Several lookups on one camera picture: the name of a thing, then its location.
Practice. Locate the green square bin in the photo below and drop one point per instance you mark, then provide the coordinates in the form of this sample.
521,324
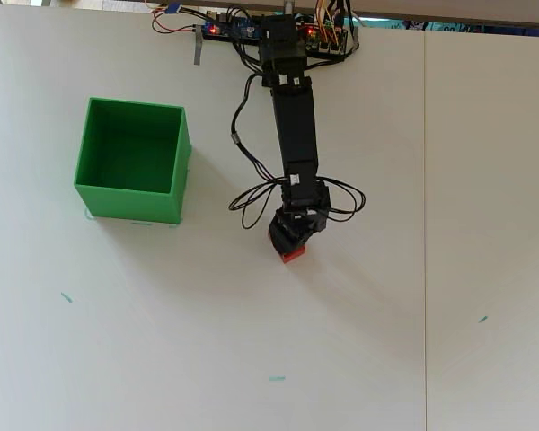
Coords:
130,148

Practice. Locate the blue circuit board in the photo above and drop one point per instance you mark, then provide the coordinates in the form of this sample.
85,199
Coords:
233,28

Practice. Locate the grey tape strip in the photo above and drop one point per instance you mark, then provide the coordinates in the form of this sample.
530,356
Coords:
198,45

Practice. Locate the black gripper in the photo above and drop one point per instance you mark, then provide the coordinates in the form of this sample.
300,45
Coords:
305,204

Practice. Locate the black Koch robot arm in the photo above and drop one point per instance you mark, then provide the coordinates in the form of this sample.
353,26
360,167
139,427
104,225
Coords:
294,125

